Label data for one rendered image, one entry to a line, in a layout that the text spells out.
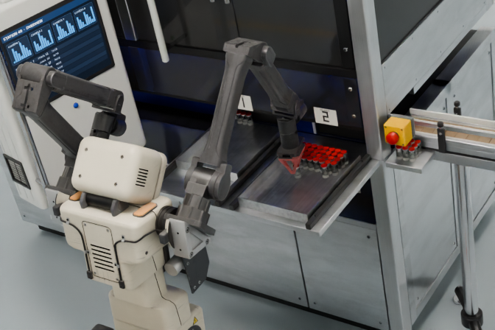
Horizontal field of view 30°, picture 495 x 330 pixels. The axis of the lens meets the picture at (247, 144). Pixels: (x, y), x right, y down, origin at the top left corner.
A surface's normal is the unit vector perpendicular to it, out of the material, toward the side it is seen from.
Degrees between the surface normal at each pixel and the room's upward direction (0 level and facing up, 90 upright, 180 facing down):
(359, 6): 90
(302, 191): 0
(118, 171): 47
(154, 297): 90
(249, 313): 0
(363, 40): 90
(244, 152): 0
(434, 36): 90
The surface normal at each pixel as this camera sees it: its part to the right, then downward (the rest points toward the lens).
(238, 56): -0.36, -0.12
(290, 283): -0.55, 0.52
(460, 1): 0.82, 0.17
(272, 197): -0.18, -0.83
